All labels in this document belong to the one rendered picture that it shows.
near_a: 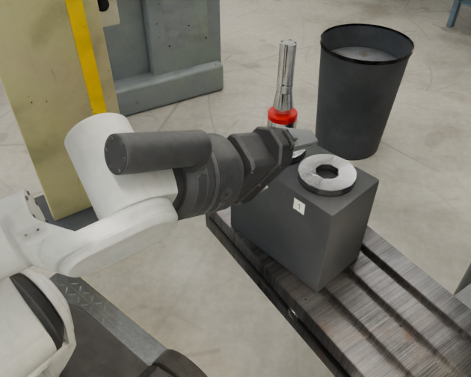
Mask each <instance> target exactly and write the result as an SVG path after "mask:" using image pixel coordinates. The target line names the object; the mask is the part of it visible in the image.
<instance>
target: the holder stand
mask: <svg viewBox="0 0 471 377"><path fill-rule="evenodd" d="M378 184H379V179H377V178H375V177H374V176H372V175H370V174H368V173H366V172H365V171H362V170H361V169H359V168H357V167H355V166H354V165H352V164H351V163H349V162H348V161H346V160H345V159H343V158H340V157H338V156H335V155H334V154H332V153H330V152H328V151H327V150H325V149H323V148H321V147H320V146H318V145H314V146H312V147H308V148H305V149H302V150H299V151H296V152H293V154H292V163H291V164H290V165H289V166H288V167H287V168H285V169H284V170H283V171H282V172H281V173H280V174H279V175H278V176H277V177H275V178H274V179H273V180H272V181H271V182H270V183H269V184H268V188H267V189H266V190H265V191H262V192H260V193H258V194H257V195H256V196H255V197H254V198H253V199H252V200H251V201H250V202H249V203H243V204H239V205H232V206H231V225H232V226H233V227H234V228H235V229H237V230H238V231H239V232H240V233H242V234H243V235H244V236H246V237H247V238H248V239H249V240H250V241H251V242H253V243H254V244H255V245H257V246H258V247H259V248H261V249H262V250H263V251H264V252H265V253H267V254H268V255H269V256H270V257H272V258H273V259H274V260H276V261H277V262H278V263H279V264H280V265H282V266H283V267H284V268H286V269H287V270H288V271H290V272H291V273H292V274H293V275H294V276H295V277H297V278H298V279H299V280H301V281H302V282H303V283H305V284H306V285H307V286H308V287H309V288H311V289H312V290H313V291H315V292H319V291H320V290H321V289H322V288H323V287H325V286H326V285H327V284H328V283H329V282H331V281H332V280H333V279H334V278H335V277H336V276H337V275H338V274H339V273H340V272H341V271H343V270H344V269H345V268H346V267H347V266H348V265H350V264H351V263H352V262H353V261H354V260H355V259H357V258H358V256H359V253H360V248H361V245H362V242H363V237H364V234H365V232H366V226H367V224H368V220H369V216H370V213H371V210H372V205H373V203H374V199H375V195H376V191H377V189H378Z"/></svg>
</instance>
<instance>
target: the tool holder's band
mask: <svg viewBox="0 0 471 377"><path fill-rule="evenodd" d="M297 118H298V111H297V110H296V109H295V108H294V107H293V108H292V109H291V110H290V112H289V113H288V114H278V113H277V112H276V109H275V108H274V107H273V106H272V107H270V108H269V110H268V119H269V120H270V121H271V122H273V123H276V124H281V125H286V124H290V123H294V122H295V121H296V120H297Z"/></svg>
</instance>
